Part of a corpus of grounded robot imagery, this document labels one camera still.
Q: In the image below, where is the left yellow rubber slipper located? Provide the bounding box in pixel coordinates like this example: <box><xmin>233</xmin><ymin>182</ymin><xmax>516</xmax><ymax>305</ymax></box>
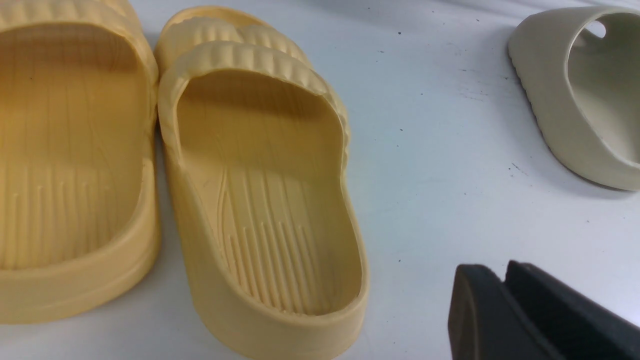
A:
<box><xmin>0</xmin><ymin>0</ymin><xmax>161</xmax><ymax>325</ymax></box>

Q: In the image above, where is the right yellow rubber slipper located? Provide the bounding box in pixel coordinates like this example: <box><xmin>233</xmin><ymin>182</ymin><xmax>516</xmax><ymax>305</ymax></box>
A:
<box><xmin>154</xmin><ymin>6</ymin><xmax>370</xmax><ymax>360</ymax></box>

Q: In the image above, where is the yellow rubber slipper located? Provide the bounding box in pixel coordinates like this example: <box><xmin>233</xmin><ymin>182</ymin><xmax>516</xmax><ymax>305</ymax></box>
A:
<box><xmin>0</xmin><ymin>0</ymin><xmax>161</xmax><ymax>325</ymax></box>
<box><xmin>154</xmin><ymin>6</ymin><xmax>370</xmax><ymax>360</ymax></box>

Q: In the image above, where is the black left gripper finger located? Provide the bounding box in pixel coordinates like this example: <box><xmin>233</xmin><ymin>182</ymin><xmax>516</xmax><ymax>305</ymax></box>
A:
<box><xmin>448</xmin><ymin>260</ymin><xmax>640</xmax><ymax>360</ymax></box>

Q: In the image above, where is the left beige foam slipper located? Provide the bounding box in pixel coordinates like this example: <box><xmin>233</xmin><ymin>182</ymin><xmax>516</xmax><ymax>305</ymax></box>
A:
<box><xmin>507</xmin><ymin>6</ymin><xmax>640</xmax><ymax>192</ymax></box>

